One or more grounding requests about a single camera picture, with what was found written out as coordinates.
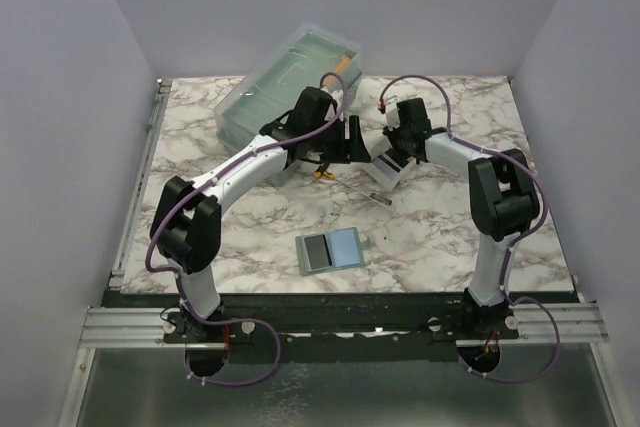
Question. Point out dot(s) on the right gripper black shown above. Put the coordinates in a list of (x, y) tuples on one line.
[(401, 155)]

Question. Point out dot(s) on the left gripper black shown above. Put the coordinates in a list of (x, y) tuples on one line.
[(348, 151)]

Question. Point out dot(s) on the white card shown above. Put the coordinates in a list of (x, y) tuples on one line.
[(387, 166)]

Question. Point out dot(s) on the white card tray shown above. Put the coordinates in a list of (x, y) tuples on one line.
[(380, 147)]

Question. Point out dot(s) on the green leather card holder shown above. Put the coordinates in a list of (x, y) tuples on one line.
[(346, 248)]

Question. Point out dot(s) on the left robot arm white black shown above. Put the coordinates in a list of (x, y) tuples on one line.
[(186, 232)]

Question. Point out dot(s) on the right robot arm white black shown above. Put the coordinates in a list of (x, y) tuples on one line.
[(503, 204)]

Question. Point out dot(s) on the yellow black small screwdriver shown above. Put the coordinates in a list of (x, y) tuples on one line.
[(322, 172)]

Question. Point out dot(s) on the small metal clip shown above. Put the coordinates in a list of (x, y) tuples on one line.
[(381, 199)]

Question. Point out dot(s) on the orange tool inside box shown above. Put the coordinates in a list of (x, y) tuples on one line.
[(344, 62)]

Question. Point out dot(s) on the clear plastic storage box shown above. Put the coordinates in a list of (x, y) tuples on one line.
[(300, 61)]

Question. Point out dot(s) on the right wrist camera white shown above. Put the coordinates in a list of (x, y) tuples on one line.
[(392, 116)]

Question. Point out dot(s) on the black front mounting rail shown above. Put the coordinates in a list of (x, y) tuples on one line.
[(328, 328)]

